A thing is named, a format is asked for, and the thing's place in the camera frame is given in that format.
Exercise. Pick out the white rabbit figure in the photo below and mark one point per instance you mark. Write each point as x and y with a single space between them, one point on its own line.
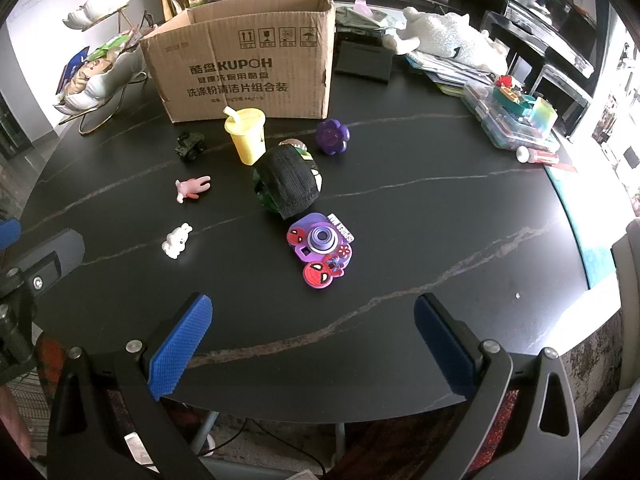
175 244

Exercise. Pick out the grey plastic pouch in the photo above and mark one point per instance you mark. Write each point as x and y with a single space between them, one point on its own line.
360 22

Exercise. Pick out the person's left forearm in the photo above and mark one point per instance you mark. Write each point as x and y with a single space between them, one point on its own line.
9 415

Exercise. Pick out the grey table leg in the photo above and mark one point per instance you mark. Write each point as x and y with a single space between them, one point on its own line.
202 435
340 437

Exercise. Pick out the black shelf cabinet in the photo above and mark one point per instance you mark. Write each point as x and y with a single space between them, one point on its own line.
550 35

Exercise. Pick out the white tube with red cap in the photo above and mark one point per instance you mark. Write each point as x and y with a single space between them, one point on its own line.
542 156

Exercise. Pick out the green toy truck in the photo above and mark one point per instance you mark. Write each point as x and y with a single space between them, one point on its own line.
190 146

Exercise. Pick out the teal mat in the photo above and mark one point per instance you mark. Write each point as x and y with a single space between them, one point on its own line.
585 230

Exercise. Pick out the white chair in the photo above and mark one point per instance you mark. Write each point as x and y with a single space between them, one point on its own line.
627 270

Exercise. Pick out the pink plastic toy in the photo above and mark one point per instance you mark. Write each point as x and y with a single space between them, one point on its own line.
362 7

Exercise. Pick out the black rectangular box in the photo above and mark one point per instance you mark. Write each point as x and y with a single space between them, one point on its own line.
362 62

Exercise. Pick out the white shell-shaped tiered stand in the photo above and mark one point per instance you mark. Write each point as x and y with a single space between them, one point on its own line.
102 6

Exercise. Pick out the purple flower toy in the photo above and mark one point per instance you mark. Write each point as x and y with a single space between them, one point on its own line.
331 136

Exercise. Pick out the pile of snack packets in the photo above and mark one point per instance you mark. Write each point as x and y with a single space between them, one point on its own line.
95 67

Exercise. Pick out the yellow toy cup with straw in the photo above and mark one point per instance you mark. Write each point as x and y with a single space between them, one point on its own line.
246 140

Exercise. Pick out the green ball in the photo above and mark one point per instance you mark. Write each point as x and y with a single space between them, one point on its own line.
287 182

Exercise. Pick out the iridescent block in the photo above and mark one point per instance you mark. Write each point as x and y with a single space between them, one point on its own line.
543 114

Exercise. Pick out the purple toy camera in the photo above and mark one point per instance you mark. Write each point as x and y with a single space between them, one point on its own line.
320 250

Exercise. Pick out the pink rabbit figure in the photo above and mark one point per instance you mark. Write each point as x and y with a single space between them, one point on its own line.
190 187

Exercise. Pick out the pile of books and papers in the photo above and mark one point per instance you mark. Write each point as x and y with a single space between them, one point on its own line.
440 76

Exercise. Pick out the small brown toy football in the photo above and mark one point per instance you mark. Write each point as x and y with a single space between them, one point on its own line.
291 142

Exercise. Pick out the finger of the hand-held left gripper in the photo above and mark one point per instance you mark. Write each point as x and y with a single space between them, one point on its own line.
9 233
55 255

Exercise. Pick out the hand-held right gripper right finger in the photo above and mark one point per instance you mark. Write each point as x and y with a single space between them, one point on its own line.
442 347

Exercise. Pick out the clear plastic storage boxes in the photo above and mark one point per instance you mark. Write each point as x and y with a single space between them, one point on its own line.
505 131

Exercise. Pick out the brown cardboard box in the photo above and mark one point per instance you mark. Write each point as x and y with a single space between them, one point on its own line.
250 75

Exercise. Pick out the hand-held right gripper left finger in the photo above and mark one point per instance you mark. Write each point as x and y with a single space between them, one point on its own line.
180 347

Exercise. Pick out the white plush animal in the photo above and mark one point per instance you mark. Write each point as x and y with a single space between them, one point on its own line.
450 35

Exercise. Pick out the colourful building-block toy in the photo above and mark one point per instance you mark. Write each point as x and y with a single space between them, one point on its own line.
510 95

